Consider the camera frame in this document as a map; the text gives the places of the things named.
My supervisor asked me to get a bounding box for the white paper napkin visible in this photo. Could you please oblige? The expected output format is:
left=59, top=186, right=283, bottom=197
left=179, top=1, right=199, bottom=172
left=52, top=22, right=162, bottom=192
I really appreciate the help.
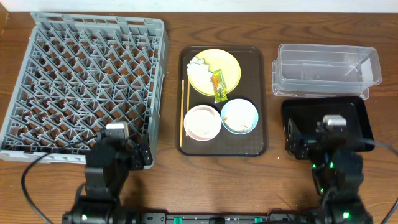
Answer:
left=187, top=57, right=212, bottom=93

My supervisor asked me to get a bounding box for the light blue bowl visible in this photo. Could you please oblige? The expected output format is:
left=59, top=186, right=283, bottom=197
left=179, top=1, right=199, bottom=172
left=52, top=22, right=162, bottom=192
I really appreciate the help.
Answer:
left=221, top=98, right=259, bottom=135

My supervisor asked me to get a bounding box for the pink white bowl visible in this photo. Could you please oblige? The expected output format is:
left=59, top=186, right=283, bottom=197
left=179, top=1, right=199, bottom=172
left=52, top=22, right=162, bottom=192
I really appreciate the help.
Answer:
left=183, top=105, right=222, bottom=141

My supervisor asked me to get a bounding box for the yellow round plate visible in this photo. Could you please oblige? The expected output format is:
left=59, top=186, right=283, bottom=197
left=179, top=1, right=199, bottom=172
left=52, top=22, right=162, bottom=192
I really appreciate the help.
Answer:
left=190, top=49, right=241, bottom=96

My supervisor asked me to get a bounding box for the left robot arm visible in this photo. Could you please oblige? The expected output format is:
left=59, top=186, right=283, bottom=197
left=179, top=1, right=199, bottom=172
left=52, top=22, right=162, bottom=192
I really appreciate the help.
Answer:
left=62, top=131, right=153, bottom=224

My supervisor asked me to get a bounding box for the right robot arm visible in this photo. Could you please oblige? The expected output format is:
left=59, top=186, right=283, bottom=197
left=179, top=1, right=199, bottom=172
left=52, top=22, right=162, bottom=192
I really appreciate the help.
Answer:
left=285, top=115, right=373, bottom=223

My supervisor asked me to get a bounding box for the left wooden chopstick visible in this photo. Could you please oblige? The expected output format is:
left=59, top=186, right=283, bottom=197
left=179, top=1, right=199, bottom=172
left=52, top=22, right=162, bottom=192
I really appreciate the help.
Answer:
left=179, top=79, right=185, bottom=147

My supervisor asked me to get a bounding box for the black plastic bin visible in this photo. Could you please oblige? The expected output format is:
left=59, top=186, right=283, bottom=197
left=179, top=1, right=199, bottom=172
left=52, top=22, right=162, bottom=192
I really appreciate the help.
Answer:
left=282, top=96, right=374, bottom=154

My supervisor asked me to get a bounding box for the grey plastic dish rack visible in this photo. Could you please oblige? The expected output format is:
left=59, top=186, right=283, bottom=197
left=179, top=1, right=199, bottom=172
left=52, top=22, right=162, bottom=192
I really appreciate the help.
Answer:
left=1, top=12, right=169, bottom=166

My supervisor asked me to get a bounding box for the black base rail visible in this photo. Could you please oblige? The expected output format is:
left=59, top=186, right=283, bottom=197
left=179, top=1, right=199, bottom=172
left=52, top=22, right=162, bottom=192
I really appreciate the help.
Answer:
left=61, top=212, right=374, bottom=224

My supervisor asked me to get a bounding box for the dark brown serving tray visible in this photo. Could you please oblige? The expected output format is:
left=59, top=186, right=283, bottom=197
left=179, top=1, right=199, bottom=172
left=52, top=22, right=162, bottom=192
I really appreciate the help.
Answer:
left=175, top=46, right=268, bottom=157

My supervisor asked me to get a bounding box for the green orange snack wrapper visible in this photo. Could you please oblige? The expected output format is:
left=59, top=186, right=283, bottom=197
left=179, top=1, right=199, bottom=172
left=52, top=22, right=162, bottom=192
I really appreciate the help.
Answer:
left=211, top=69, right=228, bottom=103

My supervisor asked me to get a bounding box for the clear plastic bin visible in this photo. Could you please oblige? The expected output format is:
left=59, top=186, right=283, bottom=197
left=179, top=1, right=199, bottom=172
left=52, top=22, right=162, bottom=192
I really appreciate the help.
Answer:
left=272, top=44, right=382, bottom=100

